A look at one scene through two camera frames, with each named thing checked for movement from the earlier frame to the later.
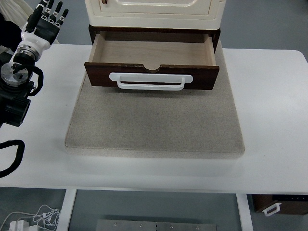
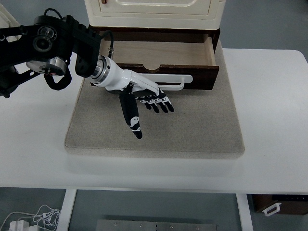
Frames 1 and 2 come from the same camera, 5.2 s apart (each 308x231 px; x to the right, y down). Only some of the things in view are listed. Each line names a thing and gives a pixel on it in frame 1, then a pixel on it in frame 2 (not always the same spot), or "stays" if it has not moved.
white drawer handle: x=120 y=77 stays
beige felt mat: x=160 y=122 stays
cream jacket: x=16 y=11 → x=6 y=19
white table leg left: x=63 y=221 stays
